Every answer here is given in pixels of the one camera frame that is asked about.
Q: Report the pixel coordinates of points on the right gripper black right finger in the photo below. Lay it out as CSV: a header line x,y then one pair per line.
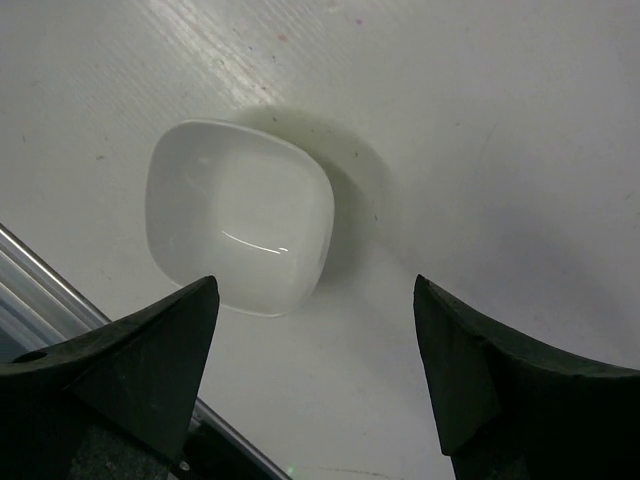
x,y
508,406

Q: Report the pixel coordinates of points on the white square bowl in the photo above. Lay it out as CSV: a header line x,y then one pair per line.
x,y
242,205

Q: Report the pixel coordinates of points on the aluminium mounting rail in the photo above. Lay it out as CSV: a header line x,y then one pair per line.
x,y
40,308

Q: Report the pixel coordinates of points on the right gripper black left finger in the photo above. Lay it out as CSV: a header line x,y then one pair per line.
x,y
114,403

